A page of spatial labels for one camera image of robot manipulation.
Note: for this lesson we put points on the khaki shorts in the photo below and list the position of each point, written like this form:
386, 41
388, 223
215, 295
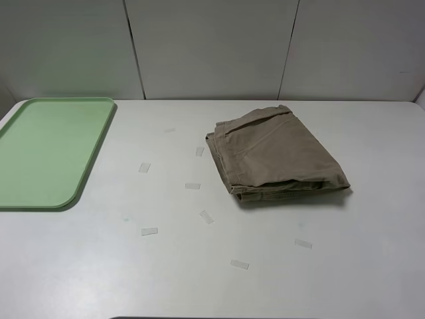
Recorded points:
269, 155

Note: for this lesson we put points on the green plastic tray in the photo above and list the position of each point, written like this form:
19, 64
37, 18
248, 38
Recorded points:
47, 147

